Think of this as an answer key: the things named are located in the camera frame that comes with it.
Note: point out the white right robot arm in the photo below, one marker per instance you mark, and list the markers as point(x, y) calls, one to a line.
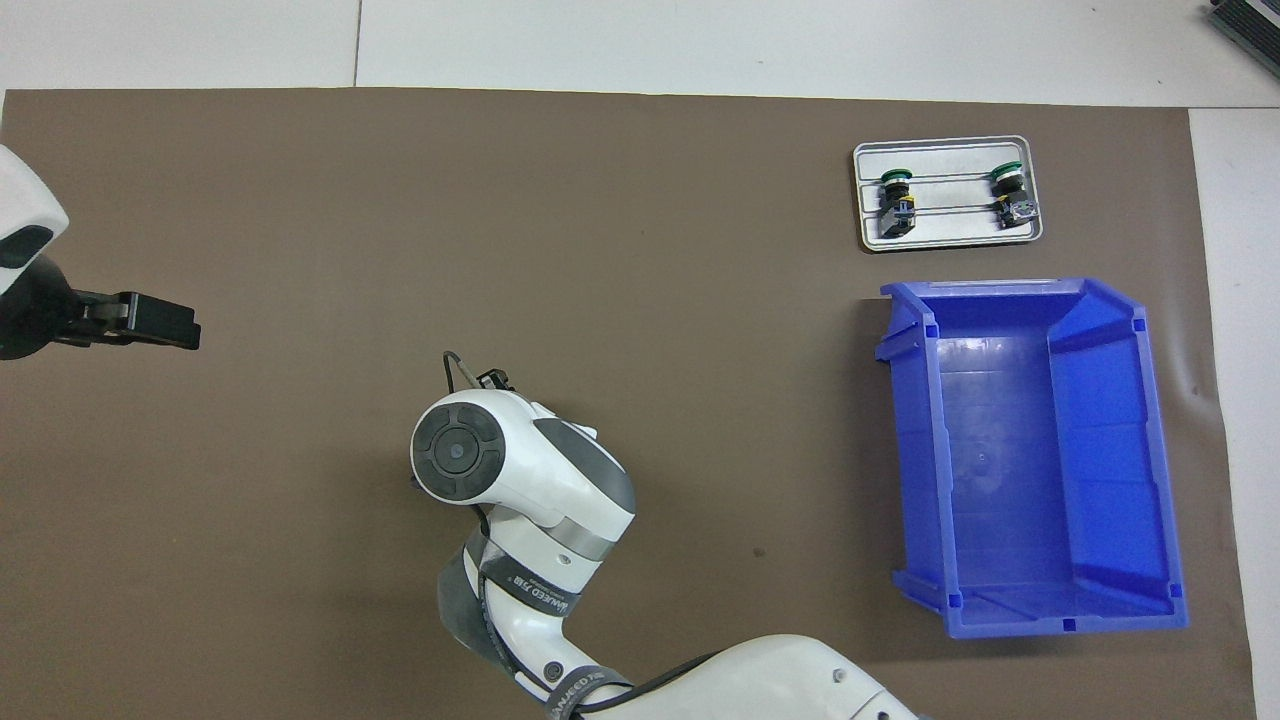
point(520, 480)

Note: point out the blue plastic storage bin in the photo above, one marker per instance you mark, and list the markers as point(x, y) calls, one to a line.
point(1000, 500)

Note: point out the grey metal tray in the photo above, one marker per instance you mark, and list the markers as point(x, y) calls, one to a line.
point(950, 225)

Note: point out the green push button switch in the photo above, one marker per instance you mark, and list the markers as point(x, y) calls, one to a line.
point(897, 200)

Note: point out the green push button yellow mark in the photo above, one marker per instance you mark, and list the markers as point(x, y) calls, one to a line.
point(1012, 195)

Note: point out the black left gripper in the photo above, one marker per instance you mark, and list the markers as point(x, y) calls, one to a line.
point(35, 310)

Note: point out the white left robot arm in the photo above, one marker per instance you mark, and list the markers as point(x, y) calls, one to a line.
point(25, 210)

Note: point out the brown table mat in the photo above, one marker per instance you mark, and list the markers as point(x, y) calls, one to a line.
point(300, 500)

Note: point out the grey ribbed device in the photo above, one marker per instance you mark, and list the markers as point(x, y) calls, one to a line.
point(1250, 20)

